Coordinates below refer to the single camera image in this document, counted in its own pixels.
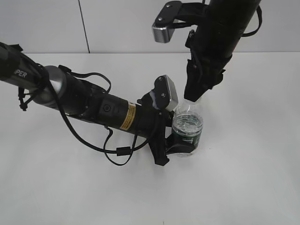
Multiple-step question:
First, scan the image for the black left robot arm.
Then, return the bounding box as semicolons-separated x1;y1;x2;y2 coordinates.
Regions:
0;43;195;166

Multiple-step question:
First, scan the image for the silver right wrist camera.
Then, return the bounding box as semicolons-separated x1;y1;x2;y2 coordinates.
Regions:
151;0;206;44

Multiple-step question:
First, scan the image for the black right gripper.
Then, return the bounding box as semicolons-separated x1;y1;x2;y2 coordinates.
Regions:
184;30;232;102

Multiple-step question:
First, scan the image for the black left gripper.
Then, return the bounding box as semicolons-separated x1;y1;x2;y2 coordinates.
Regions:
138;92;195;166

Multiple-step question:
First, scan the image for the clear Cestbon water bottle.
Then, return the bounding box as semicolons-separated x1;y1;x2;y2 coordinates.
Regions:
172;97;203;158

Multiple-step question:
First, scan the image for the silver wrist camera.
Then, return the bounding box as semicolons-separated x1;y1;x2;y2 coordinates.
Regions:
150;75;179;112
151;0;206;44

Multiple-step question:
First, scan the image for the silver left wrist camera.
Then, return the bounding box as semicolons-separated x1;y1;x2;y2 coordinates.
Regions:
150;75;179;112

